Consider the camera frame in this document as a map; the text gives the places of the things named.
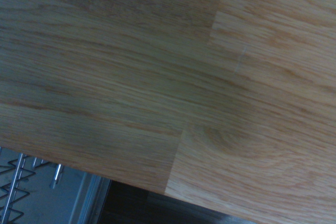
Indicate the open dishwasher door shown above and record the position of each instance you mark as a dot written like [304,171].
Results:
[55,205]

